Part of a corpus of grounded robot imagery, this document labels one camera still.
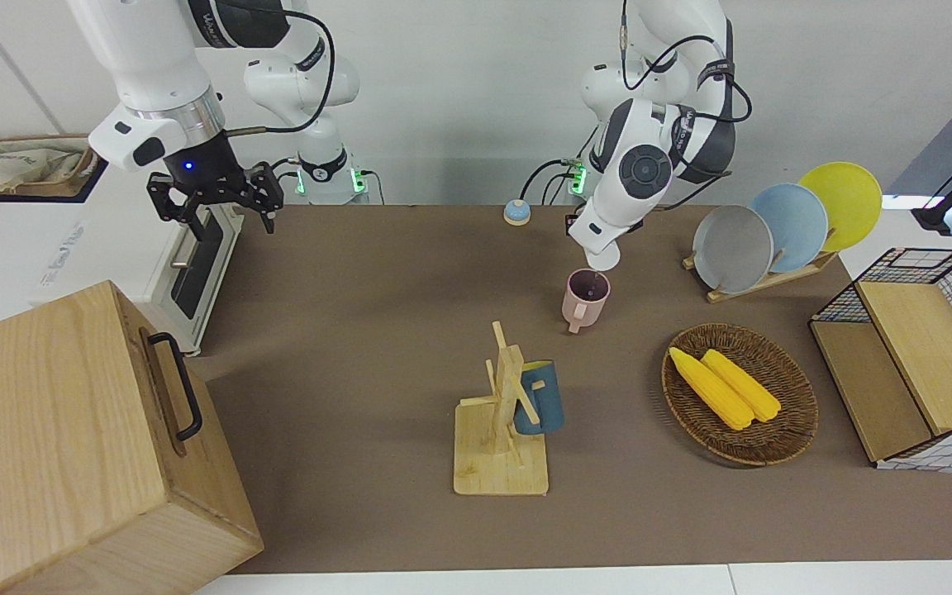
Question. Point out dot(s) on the blue service bell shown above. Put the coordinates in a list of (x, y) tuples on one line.
[(516, 213)]

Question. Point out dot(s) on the wooden mug stand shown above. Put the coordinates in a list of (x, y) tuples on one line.
[(501, 475)]

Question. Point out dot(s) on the wooden plate rack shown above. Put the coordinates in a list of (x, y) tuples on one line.
[(761, 285)]

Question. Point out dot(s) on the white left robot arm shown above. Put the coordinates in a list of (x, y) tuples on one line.
[(633, 173)]

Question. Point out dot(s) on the tray with cloth bag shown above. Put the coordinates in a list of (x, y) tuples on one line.
[(13, 161)]

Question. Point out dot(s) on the grey plate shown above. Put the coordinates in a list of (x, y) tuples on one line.
[(732, 248)]

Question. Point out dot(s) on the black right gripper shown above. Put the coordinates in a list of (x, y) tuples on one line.
[(207, 169)]

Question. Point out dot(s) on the brown wicker basket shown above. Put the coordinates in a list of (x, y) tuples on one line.
[(782, 438)]

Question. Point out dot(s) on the brown table mat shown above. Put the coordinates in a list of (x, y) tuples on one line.
[(360, 330)]

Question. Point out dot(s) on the yellow plate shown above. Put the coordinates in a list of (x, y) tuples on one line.
[(848, 198)]

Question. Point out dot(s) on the light blue plate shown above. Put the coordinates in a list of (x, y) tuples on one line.
[(794, 223)]

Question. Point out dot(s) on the large wooden box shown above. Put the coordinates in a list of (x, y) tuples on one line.
[(54, 446)]

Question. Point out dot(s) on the white toaster oven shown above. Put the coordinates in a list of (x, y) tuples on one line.
[(71, 248)]

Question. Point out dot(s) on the pink ribbed mug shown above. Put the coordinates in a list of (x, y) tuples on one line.
[(583, 314)]

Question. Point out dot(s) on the dark blue mug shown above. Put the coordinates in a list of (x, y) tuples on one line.
[(546, 405)]

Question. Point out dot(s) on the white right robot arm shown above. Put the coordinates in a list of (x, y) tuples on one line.
[(154, 58)]

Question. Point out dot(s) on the yellow corn cob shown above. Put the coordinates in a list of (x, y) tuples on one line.
[(711, 390), (744, 387)]

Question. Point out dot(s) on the cardboard tray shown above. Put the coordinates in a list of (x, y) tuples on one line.
[(71, 189)]

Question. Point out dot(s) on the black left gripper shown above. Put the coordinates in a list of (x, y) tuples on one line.
[(572, 224)]

